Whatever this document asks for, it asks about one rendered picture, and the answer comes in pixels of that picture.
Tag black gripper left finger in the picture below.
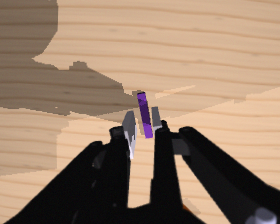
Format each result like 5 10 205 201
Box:
3 111 137 224

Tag purple rod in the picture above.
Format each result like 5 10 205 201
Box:
137 92 153 139

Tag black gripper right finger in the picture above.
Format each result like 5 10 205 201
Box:
148 106 280 224

